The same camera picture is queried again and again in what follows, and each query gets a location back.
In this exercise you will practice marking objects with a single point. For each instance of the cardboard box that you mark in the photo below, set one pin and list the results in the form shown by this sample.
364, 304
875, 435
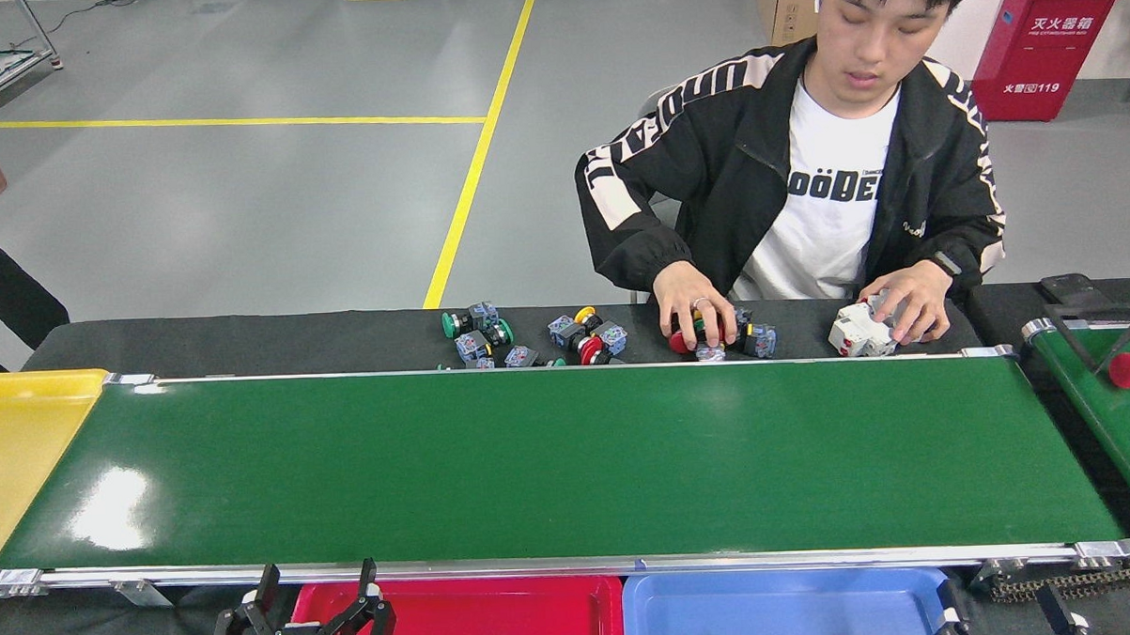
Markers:
789, 9

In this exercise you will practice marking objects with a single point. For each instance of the person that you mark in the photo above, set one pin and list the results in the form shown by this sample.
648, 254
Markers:
729, 161
0, 281

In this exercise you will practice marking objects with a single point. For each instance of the grey switch contact block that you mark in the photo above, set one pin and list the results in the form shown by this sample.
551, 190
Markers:
480, 363

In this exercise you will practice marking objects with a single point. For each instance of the yellow plastic tray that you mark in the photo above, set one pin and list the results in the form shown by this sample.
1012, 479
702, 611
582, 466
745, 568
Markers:
15, 440

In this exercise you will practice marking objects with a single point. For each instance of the short green conveyor belt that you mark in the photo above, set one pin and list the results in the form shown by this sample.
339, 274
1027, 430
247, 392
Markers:
1104, 411

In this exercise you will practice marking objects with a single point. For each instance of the red plastic tray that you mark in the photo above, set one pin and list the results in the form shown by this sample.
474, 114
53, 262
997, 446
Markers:
500, 620

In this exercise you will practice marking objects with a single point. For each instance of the metal cart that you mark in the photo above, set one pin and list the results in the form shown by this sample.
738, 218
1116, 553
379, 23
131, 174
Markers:
11, 75

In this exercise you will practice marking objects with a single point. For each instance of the black flat box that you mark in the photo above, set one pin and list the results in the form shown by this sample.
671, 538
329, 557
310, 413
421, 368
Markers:
1076, 290

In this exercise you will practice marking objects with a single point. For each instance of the black table cloth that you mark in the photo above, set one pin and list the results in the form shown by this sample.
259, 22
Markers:
246, 343
1006, 307

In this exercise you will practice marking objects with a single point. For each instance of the white circuit breaker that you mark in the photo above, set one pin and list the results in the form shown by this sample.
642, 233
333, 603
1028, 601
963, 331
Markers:
857, 334

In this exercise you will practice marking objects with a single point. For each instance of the person's right hand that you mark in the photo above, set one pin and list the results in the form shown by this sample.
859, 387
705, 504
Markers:
694, 299

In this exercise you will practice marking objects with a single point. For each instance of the blue plastic tray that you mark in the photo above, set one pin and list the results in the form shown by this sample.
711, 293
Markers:
782, 615

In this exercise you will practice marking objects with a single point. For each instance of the person's left hand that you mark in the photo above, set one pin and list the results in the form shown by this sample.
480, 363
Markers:
917, 296

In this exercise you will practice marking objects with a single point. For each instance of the yellow push button switch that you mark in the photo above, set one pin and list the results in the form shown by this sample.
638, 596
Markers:
562, 330

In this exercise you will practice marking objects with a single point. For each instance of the red fire extinguisher box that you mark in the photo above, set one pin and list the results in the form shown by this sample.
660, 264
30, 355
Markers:
1044, 47

